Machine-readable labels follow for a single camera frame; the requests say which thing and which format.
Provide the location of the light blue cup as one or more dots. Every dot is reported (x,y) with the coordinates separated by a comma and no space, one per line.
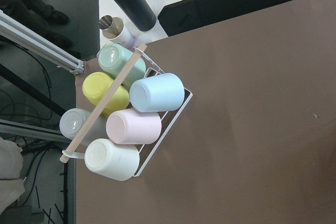
(163,92)

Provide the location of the pink cup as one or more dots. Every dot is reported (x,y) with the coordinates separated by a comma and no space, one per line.
(130,126)

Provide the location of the green cup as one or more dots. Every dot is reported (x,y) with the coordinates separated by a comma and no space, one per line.
(113,57)

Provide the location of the yellow cup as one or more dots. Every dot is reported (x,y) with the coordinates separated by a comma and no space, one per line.
(96,85)

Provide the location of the white cup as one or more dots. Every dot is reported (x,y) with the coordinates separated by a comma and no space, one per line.
(115,161)

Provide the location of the paper cup with jiggers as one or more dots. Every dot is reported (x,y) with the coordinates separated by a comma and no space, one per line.
(115,30)

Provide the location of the grey cup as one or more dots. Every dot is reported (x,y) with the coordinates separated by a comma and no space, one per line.
(73,120)

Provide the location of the aluminium frame beam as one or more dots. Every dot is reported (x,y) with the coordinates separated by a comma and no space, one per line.
(18,33)

